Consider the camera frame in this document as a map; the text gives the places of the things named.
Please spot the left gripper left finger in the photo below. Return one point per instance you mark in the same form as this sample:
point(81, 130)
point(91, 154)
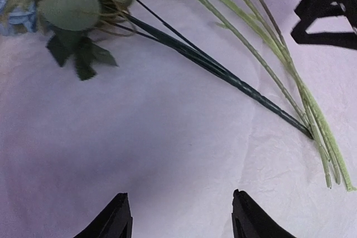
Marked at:
point(114, 221)

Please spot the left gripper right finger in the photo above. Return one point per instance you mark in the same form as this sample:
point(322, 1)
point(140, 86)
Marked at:
point(251, 221)

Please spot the blue hydrangea fake flower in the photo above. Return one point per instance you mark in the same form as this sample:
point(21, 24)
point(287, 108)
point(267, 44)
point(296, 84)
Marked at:
point(71, 21)

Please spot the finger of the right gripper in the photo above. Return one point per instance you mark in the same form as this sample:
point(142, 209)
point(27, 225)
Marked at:
point(310, 10)

